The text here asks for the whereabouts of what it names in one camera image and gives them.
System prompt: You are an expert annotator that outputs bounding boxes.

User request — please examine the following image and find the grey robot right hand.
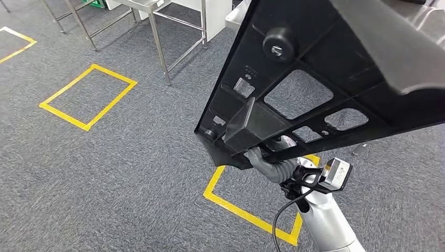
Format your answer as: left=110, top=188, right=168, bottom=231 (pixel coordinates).
left=246, top=147, right=270, bottom=175

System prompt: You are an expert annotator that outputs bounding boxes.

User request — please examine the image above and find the black plastic plate bracket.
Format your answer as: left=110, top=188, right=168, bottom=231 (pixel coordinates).
left=194, top=0, right=445, bottom=171

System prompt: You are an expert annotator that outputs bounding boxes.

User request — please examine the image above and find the black camera cable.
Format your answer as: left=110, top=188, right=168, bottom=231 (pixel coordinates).
left=272, top=187, right=314, bottom=252

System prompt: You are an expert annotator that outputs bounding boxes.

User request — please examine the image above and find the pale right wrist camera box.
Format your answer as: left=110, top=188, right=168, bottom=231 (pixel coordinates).
left=318, top=157, right=353, bottom=193

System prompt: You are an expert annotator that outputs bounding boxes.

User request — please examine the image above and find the steel frame table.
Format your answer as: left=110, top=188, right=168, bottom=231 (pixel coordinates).
left=112, top=0, right=210, bottom=86
left=41, top=0, right=139, bottom=53

